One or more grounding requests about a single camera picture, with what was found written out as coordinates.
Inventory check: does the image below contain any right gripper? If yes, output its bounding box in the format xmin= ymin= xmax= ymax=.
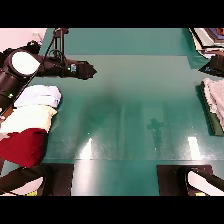
xmin=198 ymin=54 xmax=224 ymax=78

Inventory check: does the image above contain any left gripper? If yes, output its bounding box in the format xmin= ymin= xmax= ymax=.
xmin=64 ymin=59 xmax=91 ymax=81

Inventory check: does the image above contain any pale blue garment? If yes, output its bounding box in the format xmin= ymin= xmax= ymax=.
xmin=13 ymin=84 xmax=63 ymax=109

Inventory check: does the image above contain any white folded garment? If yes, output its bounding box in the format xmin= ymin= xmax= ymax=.
xmin=199 ymin=45 xmax=224 ymax=60

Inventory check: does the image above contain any dark green garment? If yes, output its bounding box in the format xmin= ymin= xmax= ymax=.
xmin=195 ymin=82 xmax=224 ymax=137

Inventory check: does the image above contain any cream garment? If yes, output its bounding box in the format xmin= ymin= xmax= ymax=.
xmin=0 ymin=104 xmax=59 ymax=135

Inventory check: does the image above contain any red garment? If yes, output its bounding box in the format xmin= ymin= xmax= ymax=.
xmin=0 ymin=127 xmax=49 ymax=169

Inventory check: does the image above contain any black cable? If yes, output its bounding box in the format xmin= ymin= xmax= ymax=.
xmin=43 ymin=30 xmax=57 ymax=64

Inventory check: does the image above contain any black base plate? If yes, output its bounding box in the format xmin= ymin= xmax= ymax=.
xmin=156 ymin=164 xmax=214 ymax=196
xmin=40 ymin=163 xmax=75 ymax=196

